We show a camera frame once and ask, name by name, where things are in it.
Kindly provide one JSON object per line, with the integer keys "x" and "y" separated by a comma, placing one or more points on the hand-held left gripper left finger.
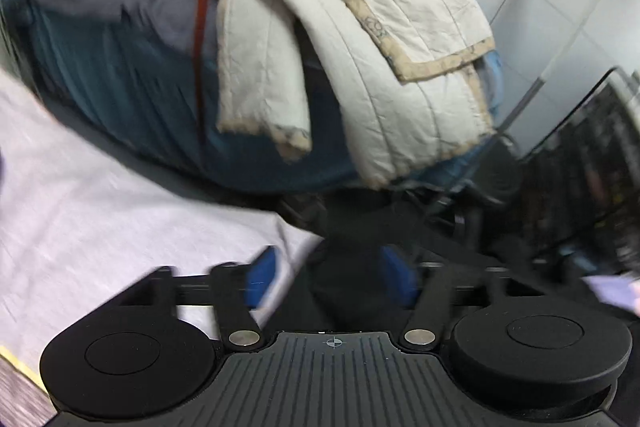
{"x": 262, "y": 277}

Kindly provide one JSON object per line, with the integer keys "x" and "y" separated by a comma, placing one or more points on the beige quilted jacket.
{"x": 360, "y": 57}

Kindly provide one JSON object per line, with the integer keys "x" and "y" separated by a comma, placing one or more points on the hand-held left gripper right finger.
{"x": 400, "y": 278}

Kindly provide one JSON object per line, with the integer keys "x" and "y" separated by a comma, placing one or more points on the black metal rack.
{"x": 595, "y": 157}

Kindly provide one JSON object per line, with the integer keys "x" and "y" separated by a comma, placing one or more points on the black jacket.
{"x": 345, "y": 287}

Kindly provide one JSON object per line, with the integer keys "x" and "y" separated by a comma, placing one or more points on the grey knitted cloth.
{"x": 17, "y": 389}

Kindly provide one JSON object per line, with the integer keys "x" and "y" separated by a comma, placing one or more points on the white cloth on table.
{"x": 110, "y": 227}

